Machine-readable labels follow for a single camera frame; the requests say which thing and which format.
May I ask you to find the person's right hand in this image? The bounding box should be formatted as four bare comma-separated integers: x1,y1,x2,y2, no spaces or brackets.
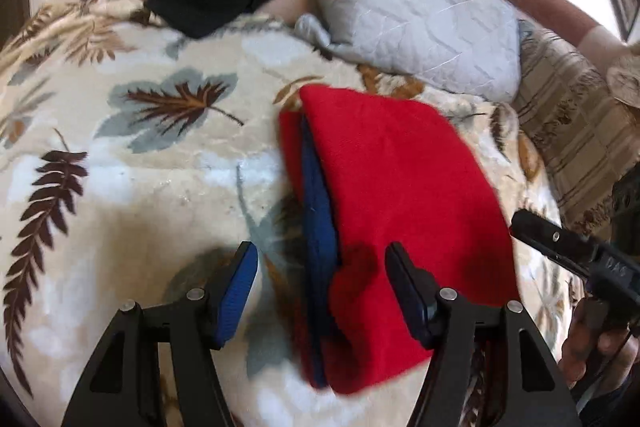
557,296,640,404

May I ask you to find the beige striped cushion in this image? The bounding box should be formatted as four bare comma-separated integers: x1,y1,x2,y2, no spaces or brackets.
514,26,640,240

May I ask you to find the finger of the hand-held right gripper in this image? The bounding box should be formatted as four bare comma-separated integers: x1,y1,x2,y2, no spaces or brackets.
510,209,598,281

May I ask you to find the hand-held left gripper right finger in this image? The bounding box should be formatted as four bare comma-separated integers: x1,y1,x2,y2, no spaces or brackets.
384,241,584,427

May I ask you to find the cream leaf-print plush blanket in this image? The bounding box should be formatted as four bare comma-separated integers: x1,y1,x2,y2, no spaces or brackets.
0,0,576,427

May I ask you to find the brown and cream bolster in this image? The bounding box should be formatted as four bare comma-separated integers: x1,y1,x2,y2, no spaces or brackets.
499,0,640,108

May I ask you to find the grey quilted pillow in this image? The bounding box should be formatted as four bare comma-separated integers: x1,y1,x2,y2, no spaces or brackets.
294,0,522,104

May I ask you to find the red and blue knit sweater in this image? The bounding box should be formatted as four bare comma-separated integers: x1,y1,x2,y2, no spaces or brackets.
277,84,522,396

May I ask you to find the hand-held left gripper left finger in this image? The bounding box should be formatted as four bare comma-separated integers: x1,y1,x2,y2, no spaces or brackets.
62,241,260,427

